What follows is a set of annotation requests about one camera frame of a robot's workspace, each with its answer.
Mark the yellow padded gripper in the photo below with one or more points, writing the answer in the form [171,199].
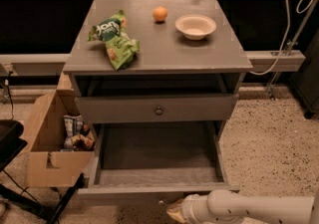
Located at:
[187,210]

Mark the grey drawer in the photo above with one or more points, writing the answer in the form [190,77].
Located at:
[161,162]
[156,109]

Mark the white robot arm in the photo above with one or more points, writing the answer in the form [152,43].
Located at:
[221,206]

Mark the grey top drawer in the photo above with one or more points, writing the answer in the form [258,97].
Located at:
[156,109]

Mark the grey wooden drawer cabinet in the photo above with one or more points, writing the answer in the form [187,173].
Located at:
[168,64]

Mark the snack packets in box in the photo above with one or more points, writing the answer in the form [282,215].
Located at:
[78,134]

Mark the cardboard box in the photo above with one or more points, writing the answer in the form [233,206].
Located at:
[45,132]

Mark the green snack bag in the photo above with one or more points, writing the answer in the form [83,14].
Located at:
[121,49]

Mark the dark cabinet at right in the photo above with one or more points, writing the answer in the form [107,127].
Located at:
[306,81]

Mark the black stand with tray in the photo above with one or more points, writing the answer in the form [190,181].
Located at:
[11,144]

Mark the white bowl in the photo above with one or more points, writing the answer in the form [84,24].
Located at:
[195,27]

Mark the orange fruit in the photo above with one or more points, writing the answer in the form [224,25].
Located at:
[160,13]

